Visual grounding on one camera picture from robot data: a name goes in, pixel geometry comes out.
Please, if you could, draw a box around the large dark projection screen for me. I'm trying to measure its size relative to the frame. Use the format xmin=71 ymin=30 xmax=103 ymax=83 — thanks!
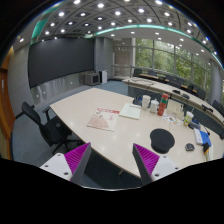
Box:
xmin=28 ymin=38 xmax=94 ymax=88

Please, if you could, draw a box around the red thermos bottle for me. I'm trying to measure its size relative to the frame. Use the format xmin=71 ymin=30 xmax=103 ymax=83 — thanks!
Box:
xmin=157 ymin=93 xmax=169 ymax=116

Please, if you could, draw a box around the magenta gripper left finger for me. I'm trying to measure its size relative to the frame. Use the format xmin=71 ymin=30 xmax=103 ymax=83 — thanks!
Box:
xmin=39 ymin=142 xmax=92 ymax=185

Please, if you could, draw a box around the wooden door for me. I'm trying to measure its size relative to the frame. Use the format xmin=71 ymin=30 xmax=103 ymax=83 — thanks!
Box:
xmin=0 ymin=48 xmax=15 ymax=160

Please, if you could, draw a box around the white jar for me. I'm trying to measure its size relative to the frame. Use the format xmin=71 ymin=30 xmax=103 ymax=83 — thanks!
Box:
xmin=150 ymin=99 xmax=159 ymax=113

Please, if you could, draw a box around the white bottle green cap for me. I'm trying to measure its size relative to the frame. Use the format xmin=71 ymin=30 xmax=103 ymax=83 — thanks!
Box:
xmin=184 ymin=111 xmax=194 ymax=126

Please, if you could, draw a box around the black office chair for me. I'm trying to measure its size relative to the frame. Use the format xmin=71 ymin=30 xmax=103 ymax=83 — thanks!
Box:
xmin=21 ymin=102 xmax=72 ymax=154

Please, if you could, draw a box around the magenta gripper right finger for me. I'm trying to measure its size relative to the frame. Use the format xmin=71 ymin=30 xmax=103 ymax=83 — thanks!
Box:
xmin=132 ymin=143 xmax=181 ymax=186

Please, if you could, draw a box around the dark computer mouse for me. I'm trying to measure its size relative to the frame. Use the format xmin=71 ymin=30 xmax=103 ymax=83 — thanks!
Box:
xmin=185 ymin=143 xmax=195 ymax=151

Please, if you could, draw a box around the white paper booklet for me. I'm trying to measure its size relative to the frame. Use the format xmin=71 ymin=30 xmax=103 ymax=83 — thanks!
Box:
xmin=119 ymin=103 xmax=141 ymax=119

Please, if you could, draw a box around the red and white magazine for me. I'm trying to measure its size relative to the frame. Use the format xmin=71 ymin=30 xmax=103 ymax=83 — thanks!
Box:
xmin=87 ymin=107 xmax=119 ymax=131

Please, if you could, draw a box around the black mouse pad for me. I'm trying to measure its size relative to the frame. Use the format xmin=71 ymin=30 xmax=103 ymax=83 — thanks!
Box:
xmin=150 ymin=129 xmax=175 ymax=154

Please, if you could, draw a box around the white and blue box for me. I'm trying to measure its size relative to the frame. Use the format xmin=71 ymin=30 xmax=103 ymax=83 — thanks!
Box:
xmin=194 ymin=129 xmax=211 ymax=145

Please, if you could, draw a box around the long curved rear desk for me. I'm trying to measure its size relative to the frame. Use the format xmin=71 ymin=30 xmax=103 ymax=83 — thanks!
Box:
xmin=123 ymin=77 xmax=224 ymax=128

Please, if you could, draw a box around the white cup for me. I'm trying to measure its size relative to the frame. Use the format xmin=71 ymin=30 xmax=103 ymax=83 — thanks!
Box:
xmin=142 ymin=95 xmax=151 ymax=110

